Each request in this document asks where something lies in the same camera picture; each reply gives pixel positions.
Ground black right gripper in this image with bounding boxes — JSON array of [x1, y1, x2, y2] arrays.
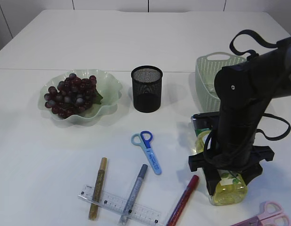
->
[[188, 141, 274, 196]]

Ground yellow tea drink bottle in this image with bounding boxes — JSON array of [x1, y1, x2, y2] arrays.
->
[[193, 127, 248, 207]]

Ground purple artificial grape bunch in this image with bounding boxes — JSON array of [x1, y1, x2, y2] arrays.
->
[[43, 73, 103, 119]]

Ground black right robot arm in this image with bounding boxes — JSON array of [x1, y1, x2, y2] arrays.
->
[[188, 32, 291, 195]]

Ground red glitter pen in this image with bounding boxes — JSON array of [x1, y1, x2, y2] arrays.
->
[[166, 175, 199, 226]]

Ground silver glitter pen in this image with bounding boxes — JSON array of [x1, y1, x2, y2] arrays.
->
[[119, 164, 148, 226]]

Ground green woven plastic basket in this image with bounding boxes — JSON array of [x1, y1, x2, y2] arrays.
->
[[195, 52, 246, 113]]

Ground black mesh pen cup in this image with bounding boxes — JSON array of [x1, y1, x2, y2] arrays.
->
[[131, 65, 163, 113]]

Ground clear plastic ruler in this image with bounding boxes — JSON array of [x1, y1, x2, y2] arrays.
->
[[78, 185, 160, 226]]

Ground gold glitter pen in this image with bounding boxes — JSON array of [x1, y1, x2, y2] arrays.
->
[[88, 157, 107, 220]]

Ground green wavy plastic plate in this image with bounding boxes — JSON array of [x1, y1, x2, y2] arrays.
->
[[38, 69, 123, 125]]

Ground pink purple scissors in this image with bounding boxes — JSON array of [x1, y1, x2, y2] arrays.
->
[[234, 202, 291, 226]]

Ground blue capped safety scissors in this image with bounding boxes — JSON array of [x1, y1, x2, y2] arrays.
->
[[131, 130, 162, 175]]

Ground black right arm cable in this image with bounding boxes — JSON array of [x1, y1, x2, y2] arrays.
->
[[203, 29, 291, 169]]

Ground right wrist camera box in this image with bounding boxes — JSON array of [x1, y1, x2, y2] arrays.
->
[[191, 112, 219, 135]]

